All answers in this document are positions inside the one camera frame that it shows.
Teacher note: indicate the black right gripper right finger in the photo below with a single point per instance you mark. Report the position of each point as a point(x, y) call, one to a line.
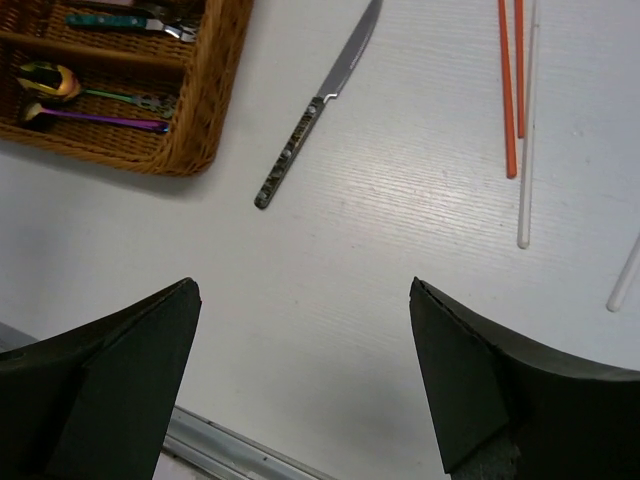
point(504, 406)

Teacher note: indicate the orange chopstick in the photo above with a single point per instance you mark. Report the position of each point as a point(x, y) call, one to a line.
point(507, 91)
point(520, 57)

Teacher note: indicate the dark handle knife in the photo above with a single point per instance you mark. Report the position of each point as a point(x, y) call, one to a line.
point(329, 90)

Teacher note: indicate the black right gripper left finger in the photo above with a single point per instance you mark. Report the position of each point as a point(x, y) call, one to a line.
point(95, 402)

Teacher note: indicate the teal handle fork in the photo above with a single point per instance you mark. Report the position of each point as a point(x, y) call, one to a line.
point(182, 32)

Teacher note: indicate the white chopstick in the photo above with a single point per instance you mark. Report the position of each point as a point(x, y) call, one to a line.
point(625, 279)
point(526, 190)

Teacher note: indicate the iridescent ornate handle spoon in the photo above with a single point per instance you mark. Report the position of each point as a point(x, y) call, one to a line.
point(59, 84)

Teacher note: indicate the iridescent purple spoon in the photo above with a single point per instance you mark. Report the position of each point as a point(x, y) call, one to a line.
point(33, 110)

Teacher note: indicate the wicker cutlery tray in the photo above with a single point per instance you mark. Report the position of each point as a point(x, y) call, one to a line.
point(142, 86)

